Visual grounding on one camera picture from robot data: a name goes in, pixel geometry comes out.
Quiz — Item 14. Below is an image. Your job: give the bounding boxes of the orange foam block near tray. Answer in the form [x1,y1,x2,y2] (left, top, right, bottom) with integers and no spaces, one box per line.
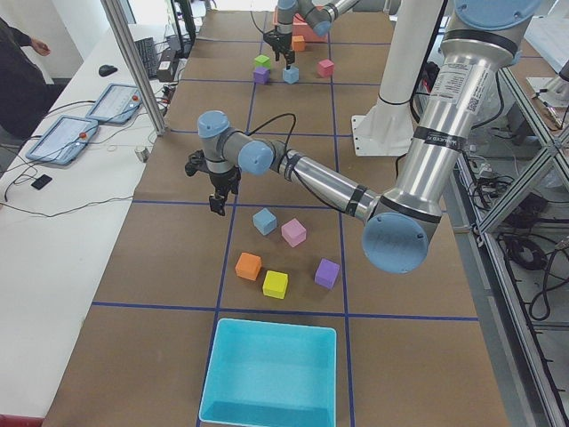
[292,35,306,52]

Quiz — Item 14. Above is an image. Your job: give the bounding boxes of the black phone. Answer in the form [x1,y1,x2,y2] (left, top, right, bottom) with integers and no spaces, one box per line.
[31,174,52,190]

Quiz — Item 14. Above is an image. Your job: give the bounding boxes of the green foam block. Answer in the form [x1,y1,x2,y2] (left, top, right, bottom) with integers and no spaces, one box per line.
[253,54,271,69]

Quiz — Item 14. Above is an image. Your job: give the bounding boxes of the purple block near green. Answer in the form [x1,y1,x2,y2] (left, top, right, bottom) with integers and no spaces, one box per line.
[252,67,270,85]

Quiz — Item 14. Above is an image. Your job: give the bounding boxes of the light blue block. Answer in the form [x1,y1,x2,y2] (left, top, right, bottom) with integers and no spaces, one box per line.
[282,66,300,85]
[252,208,277,236]

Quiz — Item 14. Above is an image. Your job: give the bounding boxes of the yellow foam block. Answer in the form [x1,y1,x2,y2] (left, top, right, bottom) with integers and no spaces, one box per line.
[262,270,289,299]

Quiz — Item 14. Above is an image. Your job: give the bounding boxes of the person in grey clothes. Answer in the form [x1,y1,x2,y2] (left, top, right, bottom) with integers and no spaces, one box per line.
[1,20,65,140]

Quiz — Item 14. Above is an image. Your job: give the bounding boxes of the lower teach pendant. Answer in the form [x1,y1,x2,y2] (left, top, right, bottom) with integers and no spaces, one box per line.
[26,115,99,166]

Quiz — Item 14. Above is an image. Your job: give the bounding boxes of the light pink foam block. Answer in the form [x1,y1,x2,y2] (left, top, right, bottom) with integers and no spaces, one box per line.
[281,218,307,247]

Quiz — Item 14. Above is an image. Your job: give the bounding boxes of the magenta foam block by arm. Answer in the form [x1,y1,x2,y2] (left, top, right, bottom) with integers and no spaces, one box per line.
[317,59,335,78]

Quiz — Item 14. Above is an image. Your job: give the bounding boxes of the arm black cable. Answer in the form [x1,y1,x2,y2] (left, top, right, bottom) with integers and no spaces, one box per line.
[242,113,298,155]

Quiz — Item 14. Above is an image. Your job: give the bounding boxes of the teal plastic bin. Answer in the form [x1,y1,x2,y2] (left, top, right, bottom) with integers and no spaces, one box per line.
[198,318,337,426]

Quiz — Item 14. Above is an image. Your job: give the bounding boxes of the black computer mouse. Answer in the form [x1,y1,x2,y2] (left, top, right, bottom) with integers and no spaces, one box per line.
[98,64,117,77]

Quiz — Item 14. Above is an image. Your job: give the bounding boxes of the aluminium frame post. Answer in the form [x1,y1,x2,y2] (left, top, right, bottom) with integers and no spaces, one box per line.
[100,0,166,136]

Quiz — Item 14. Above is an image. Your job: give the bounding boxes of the orange foam block far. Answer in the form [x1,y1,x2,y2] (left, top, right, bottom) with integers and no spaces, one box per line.
[235,252,262,281]

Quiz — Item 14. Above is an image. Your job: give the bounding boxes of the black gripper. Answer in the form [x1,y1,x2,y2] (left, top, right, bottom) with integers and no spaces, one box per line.
[263,30,295,69]
[209,167,241,216]

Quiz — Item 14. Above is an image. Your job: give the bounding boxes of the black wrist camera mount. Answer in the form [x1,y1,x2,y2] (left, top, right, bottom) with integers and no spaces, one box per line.
[185,150,210,177]

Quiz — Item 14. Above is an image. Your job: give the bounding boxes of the black keyboard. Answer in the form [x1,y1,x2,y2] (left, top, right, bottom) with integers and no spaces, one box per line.
[134,37,159,79]

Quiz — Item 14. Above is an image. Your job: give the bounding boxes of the pink plastic tray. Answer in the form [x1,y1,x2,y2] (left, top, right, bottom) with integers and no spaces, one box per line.
[271,6,334,43]

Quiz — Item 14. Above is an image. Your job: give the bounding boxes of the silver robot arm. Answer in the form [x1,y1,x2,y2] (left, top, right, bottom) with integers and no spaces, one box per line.
[263,0,358,69]
[185,1,539,274]

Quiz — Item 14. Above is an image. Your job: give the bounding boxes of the dark purple block far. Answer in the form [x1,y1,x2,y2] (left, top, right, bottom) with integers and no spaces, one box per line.
[314,258,341,290]

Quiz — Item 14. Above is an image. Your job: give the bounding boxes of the white pedestal column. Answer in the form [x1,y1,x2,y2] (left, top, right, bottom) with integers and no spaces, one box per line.
[352,0,447,157]

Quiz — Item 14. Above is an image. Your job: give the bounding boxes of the upper teach pendant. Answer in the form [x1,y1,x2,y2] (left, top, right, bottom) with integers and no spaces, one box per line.
[85,84,141,125]

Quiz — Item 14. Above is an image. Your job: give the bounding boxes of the teach pendant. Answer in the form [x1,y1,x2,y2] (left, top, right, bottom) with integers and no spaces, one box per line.
[26,115,99,166]
[85,84,141,125]

